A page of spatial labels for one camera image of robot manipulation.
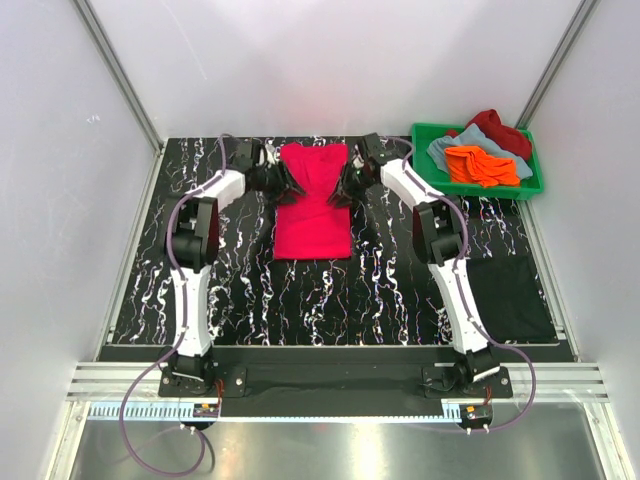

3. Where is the orange t-shirt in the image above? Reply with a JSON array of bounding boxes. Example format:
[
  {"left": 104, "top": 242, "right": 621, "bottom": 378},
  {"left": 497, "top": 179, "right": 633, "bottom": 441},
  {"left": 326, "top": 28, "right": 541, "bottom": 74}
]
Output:
[{"left": 444, "top": 146, "right": 520, "bottom": 188}]

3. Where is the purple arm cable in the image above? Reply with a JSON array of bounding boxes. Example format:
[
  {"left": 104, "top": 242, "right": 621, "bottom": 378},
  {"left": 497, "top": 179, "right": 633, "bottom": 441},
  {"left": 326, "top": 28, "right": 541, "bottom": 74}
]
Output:
[
  {"left": 117, "top": 132, "right": 216, "bottom": 476},
  {"left": 379, "top": 135, "right": 539, "bottom": 435}
]

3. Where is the black folded cloth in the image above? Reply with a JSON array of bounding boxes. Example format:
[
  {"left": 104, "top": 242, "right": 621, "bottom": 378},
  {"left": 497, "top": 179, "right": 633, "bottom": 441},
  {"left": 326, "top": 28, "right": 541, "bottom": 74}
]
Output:
[{"left": 467, "top": 255, "right": 556, "bottom": 344}]

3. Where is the dark red t-shirt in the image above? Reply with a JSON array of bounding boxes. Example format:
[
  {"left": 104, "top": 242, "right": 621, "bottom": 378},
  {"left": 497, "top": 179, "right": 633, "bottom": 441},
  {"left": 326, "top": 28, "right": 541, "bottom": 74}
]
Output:
[{"left": 446, "top": 109, "right": 533, "bottom": 161}]

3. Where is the green plastic bin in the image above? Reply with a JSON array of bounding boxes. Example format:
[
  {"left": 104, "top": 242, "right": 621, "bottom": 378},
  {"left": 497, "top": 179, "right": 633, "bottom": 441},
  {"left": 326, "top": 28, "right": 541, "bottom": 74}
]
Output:
[{"left": 411, "top": 123, "right": 545, "bottom": 201}]

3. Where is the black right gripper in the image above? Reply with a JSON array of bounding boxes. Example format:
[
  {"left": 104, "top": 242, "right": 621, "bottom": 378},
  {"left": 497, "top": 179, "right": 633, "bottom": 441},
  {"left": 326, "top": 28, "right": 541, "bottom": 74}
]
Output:
[{"left": 326, "top": 162, "right": 376, "bottom": 209}]

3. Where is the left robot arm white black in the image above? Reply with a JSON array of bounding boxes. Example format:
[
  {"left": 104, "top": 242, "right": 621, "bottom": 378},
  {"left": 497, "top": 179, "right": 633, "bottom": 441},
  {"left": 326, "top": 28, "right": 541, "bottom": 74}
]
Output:
[{"left": 161, "top": 138, "right": 305, "bottom": 396}]

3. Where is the grey blue t-shirt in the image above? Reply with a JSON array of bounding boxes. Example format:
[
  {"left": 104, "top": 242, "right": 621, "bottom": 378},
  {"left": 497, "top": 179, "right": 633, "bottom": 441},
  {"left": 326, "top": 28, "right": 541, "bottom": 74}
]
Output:
[{"left": 427, "top": 124, "right": 534, "bottom": 180}]

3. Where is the pink red t-shirt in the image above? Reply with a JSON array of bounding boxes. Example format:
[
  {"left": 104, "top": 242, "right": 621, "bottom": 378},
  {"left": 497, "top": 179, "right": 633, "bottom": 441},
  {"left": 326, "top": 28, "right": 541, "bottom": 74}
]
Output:
[{"left": 274, "top": 143, "right": 351, "bottom": 261}]

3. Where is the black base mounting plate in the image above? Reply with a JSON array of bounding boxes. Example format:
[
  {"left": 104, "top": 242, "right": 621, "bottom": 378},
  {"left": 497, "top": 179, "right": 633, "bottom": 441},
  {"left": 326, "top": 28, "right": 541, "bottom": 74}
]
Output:
[{"left": 159, "top": 347, "right": 513, "bottom": 399}]

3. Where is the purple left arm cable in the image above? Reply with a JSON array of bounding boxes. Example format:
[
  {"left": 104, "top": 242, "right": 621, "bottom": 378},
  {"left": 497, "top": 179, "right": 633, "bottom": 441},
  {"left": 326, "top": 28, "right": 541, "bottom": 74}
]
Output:
[{"left": 117, "top": 132, "right": 216, "bottom": 476}]

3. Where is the aluminium frame rail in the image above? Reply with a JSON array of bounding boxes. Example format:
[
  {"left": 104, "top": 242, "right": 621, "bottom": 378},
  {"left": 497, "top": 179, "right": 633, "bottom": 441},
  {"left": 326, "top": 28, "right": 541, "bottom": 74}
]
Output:
[{"left": 67, "top": 362, "right": 609, "bottom": 404}]

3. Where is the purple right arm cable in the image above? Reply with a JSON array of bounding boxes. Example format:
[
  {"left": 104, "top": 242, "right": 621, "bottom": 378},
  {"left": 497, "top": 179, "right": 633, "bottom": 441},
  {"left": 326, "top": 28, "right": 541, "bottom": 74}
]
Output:
[{"left": 379, "top": 135, "right": 539, "bottom": 435}]

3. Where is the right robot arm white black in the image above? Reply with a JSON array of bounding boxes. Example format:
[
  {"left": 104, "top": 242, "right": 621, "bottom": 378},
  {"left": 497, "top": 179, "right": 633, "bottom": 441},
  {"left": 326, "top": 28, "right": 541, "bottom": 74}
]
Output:
[{"left": 328, "top": 133, "right": 500, "bottom": 397}]

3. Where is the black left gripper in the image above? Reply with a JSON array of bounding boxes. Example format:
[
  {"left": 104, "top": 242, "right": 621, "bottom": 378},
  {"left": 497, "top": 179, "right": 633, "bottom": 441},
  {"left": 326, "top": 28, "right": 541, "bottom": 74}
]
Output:
[{"left": 253, "top": 159, "right": 305, "bottom": 206}]

